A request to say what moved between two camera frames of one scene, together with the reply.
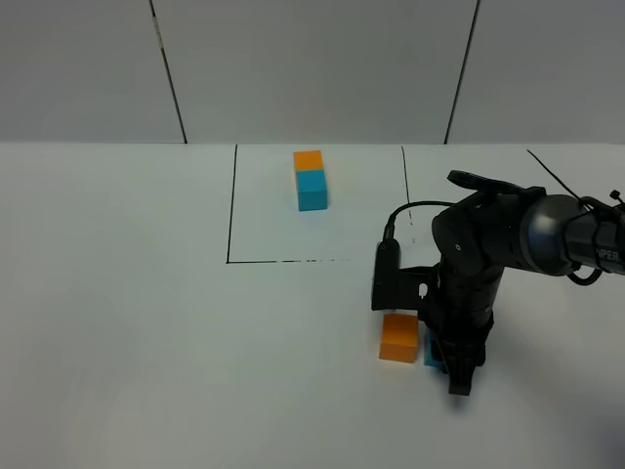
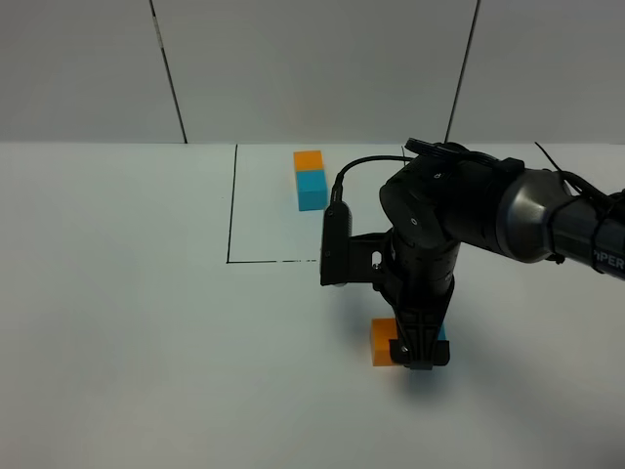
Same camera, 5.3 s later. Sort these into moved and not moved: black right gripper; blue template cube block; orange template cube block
Moved: black right gripper
Not moved: blue template cube block; orange template cube block
